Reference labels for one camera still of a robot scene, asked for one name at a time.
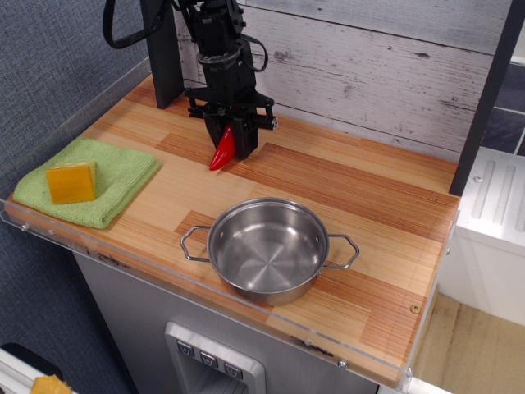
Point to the white tray bottom left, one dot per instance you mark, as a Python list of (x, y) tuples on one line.
[(21, 366)]

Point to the dark frame post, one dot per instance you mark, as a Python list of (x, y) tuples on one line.
[(165, 64), (500, 63)]

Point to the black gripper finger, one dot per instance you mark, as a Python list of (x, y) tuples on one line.
[(245, 134), (215, 125)]

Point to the green folded cloth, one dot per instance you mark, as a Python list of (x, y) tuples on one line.
[(120, 174)]

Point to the white toy sink unit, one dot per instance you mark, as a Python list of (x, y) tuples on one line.
[(483, 266)]

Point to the grey toy fridge cabinet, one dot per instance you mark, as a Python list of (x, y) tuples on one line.
[(172, 343)]

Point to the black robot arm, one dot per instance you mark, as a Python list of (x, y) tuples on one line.
[(214, 26)]

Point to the dark right frame post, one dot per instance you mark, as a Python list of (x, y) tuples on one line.
[(500, 63)]

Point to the yellow cheese block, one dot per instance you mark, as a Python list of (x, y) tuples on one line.
[(72, 182)]

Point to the red toy chilli pepper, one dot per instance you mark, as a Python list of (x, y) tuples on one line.
[(225, 151)]

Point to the yellow object bottom left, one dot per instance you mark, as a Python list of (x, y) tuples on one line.
[(50, 385)]

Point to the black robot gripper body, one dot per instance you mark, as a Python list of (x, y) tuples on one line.
[(230, 90)]

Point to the stainless steel pot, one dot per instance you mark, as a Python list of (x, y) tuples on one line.
[(269, 250)]

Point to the dark left frame post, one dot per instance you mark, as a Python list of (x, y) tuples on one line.
[(165, 64)]

